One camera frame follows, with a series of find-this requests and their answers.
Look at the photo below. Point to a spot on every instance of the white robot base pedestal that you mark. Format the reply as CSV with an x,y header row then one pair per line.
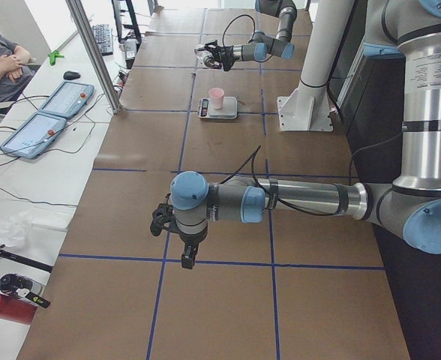
x,y
307,108

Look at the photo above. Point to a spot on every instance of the black computer mouse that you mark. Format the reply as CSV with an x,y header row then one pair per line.
x,y
71,75

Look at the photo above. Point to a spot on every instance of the aluminium frame post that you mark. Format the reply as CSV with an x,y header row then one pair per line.
x,y
85,31

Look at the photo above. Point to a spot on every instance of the pink paper cup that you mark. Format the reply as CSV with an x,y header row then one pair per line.
x,y
216,98

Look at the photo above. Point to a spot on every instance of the crumpled white paper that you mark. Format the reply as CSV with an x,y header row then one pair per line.
x,y
14,229

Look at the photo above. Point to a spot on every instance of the black computer keyboard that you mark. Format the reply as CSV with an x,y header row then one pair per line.
x,y
103,38

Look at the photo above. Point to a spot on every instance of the upper teach pendant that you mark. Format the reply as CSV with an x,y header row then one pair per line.
x,y
68,99

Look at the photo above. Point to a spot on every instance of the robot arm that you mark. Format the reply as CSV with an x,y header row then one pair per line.
x,y
273,37
410,207

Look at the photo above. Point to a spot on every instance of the red cylinder tube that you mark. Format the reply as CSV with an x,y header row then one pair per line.
x,y
16,310

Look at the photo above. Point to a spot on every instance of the black tripod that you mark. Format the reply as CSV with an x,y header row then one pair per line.
x,y
23,260

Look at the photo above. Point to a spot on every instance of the lower teach pendant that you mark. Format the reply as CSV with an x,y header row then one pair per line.
x,y
34,136

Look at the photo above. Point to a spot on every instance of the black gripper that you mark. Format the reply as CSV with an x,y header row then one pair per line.
x,y
190,241
226,52

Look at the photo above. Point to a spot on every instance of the silver digital kitchen scale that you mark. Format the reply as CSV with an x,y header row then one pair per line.
x,y
228,111

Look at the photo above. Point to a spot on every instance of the black silver flashlight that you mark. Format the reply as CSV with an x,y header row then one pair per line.
x,y
24,288

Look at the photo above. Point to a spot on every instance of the green plastic clamp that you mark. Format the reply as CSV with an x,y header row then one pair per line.
x,y
53,56

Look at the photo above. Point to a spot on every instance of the teach pendant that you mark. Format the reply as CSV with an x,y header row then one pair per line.
x,y
34,136
68,99

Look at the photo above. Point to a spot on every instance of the clear glass sauce bottle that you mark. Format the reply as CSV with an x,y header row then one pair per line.
x,y
207,58

